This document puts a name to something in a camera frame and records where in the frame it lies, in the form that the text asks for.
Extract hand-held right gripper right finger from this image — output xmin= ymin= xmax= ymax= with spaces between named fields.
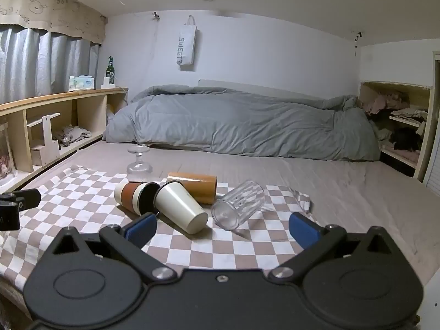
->
xmin=269 ymin=213 xmax=396 ymax=284

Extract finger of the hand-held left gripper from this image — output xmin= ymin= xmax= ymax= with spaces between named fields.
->
xmin=0 ymin=188 xmax=41 ymax=211
xmin=0 ymin=202 xmax=20 ymax=232

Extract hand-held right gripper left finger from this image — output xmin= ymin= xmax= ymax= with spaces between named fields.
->
xmin=51 ymin=213 xmax=177 ymax=286

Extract brown banded cup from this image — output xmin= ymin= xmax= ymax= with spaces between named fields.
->
xmin=114 ymin=180 xmax=161 ymax=216

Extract cream cup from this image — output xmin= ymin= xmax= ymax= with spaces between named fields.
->
xmin=153 ymin=180 xmax=209 ymax=234

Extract clear ribbed glass cup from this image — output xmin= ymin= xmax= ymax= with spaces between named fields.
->
xmin=211 ymin=180 xmax=266 ymax=230

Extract orange cup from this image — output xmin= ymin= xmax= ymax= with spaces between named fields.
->
xmin=167 ymin=172 xmax=218 ymax=205

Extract wooden tool caddy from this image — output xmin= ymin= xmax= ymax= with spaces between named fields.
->
xmin=27 ymin=113 xmax=62 ymax=167

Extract brown white checkered cloth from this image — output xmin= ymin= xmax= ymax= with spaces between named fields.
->
xmin=0 ymin=165 xmax=313 ymax=279

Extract clear glass goblet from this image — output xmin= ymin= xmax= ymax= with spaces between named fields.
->
xmin=126 ymin=146 xmax=152 ymax=183

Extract beige bed mattress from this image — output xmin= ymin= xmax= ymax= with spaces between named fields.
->
xmin=0 ymin=141 xmax=440 ymax=282

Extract crumpled grey cloth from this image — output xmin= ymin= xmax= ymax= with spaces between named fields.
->
xmin=51 ymin=125 xmax=93 ymax=150

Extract long wooden bedside shelf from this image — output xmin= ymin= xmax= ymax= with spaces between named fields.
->
xmin=0 ymin=87 xmax=129 ymax=193

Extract grey duvet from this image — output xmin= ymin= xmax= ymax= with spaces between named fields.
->
xmin=102 ymin=84 xmax=382 ymax=161

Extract tissue pack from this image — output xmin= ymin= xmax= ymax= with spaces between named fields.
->
xmin=69 ymin=75 xmax=95 ymax=90

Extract grey curtain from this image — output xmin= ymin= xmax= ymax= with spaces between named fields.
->
xmin=0 ymin=24 xmax=102 ymax=105

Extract black clothes pile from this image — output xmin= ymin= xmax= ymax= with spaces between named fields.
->
xmin=388 ymin=127 xmax=423 ymax=152

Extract pink clothes pile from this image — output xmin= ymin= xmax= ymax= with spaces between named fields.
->
xmin=357 ymin=91 xmax=411 ymax=114

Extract wooden clothes shelf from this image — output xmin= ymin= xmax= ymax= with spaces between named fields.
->
xmin=357 ymin=81 xmax=435 ymax=181

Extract beige folded clothes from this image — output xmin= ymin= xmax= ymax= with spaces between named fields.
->
xmin=392 ymin=107 xmax=428 ymax=122

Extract white cabinet door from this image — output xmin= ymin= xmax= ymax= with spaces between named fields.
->
xmin=423 ymin=50 xmax=440 ymax=200

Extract beige printed curtain valance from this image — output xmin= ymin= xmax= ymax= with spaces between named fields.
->
xmin=0 ymin=0 xmax=108 ymax=45

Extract white hanging fabric bag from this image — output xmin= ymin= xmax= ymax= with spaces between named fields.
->
xmin=178 ymin=14 xmax=199 ymax=72

